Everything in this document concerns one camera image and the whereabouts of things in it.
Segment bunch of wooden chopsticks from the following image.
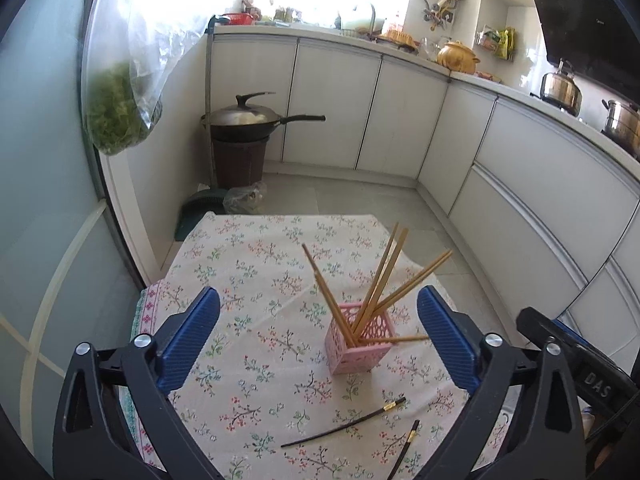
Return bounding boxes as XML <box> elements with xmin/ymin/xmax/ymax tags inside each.
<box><xmin>301</xmin><ymin>221</ymin><xmax>453</xmax><ymax>348</ymax></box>

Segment brown bin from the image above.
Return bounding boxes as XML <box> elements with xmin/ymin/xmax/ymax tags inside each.
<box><xmin>210</xmin><ymin>135</ymin><xmax>268</xmax><ymax>191</ymax></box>

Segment pink perforated chopstick holder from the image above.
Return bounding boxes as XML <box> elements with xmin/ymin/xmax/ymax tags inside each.
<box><xmin>325</xmin><ymin>302</ymin><xmax>392</xmax><ymax>375</ymax></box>

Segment floral tablecloth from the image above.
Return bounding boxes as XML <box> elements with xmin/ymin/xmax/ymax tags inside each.
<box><xmin>131</xmin><ymin>212</ymin><xmax>516</xmax><ymax>480</ymax></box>

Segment grey pole with black clamp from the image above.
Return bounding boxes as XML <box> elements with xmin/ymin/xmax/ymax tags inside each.
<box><xmin>205</xmin><ymin>14</ymin><xmax>232</xmax><ymax>188</ymax></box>

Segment glass sliding door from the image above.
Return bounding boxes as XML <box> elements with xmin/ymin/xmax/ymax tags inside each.
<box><xmin>0</xmin><ymin>0</ymin><xmax>166</xmax><ymax>480</ymax></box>

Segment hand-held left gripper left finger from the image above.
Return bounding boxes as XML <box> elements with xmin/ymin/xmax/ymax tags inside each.
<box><xmin>52</xmin><ymin>286</ymin><xmax>222</xmax><ymax>480</ymax></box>

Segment golden clay pot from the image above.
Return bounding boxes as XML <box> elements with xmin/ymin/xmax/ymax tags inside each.
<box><xmin>436</xmin><ymin>40</ymin><xmax>481</xmax><ymax>71</ymax></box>

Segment pale green container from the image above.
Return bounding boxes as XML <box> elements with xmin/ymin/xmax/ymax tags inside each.
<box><xmin>337</xmin><ymin>5</ymin><xmax>377</xmax><ymax>31</ymax></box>

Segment white kitchen cabinets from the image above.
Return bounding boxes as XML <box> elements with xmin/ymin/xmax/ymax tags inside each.
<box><xmin>207</xmin><ymin>32</ymin><xmax>640</xmax><ymax>361</ymax></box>

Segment steel cooking pot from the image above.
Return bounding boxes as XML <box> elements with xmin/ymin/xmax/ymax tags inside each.
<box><xmin>601</xmin><ymin>99</ymin><xmax>640</xmax><ymax>155</ymax></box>

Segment green dustpan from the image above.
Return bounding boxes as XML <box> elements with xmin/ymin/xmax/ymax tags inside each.
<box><xmin>175</xmin><ymin>187</ymin><xmax>228</xmax><ymax>241</ymax></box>

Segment black range hood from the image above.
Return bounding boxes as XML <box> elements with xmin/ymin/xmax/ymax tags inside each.
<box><xmin>520</xmin><ymin>0</ymin><xmax>640</xmax><ymax>86</ymax></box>

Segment wire rack with packets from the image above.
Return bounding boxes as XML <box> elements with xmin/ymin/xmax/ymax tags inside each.
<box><xmin>475</xmin><ymin>25</ymin><xmax>516</xmax><ymax>61</ymax></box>

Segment crumpled plastic bag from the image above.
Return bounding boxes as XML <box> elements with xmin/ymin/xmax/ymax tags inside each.
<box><xmin>222</xmin><ymin>182</ymin><xmax>268</xmax><ymax>215</ymax></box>

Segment plastic bag of greens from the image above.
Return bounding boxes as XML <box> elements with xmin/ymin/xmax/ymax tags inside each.
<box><xmin>82</xmin><ymin>5</ymin><xmax>211</xmax><ymax>156</ymax></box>

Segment black chopstick with gold band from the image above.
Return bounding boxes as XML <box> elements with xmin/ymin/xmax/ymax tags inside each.
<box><xmin>280</xmin><ymin>396</ymin><xmax>407</xmax><ymax>448</ymax></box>
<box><xmin>386</xmin><ymin>420</ymin><xmax>421</xmax><ymax>480</ymax></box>

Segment dark wok lid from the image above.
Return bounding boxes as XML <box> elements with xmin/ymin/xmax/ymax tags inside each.
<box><xmin>207</xmin><ymin>91</ymin><xmax>281</xmax><ymax>128</ymax></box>

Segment woven basket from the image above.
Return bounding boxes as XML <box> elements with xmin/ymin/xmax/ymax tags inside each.
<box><xmin>380</xmin><ymin>27</ymin><xmax>418</xmax><ymax>48</ymax></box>

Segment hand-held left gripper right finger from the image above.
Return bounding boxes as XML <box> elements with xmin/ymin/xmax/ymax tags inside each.
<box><xmin>416</xmin><ymin>284</ymin><xmax>587</xmax><ymax>480</ymax></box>

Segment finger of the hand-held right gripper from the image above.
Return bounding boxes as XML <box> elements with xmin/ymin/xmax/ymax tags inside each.
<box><xmin>516</xmin><ymin>306</ymin><xmax>584</xmax><ymax>357</ymax></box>

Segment steel kettle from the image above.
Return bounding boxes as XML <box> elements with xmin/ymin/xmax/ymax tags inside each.
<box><xmin>540</xmin><ymin>59</ymin><xmax>583</xmax><ymax>111</ymax></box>

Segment wall pipes and valves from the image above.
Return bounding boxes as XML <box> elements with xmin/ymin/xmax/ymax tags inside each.
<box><xmin>422</xmin><ymin>0</ymin><xmax>458</xmax><ymax>31</ymax></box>

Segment black wok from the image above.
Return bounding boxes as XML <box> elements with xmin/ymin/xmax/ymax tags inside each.
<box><xmin>201</xmin><ymin>91</ymin><xmax>327</xmax><ymax>143</ymax></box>

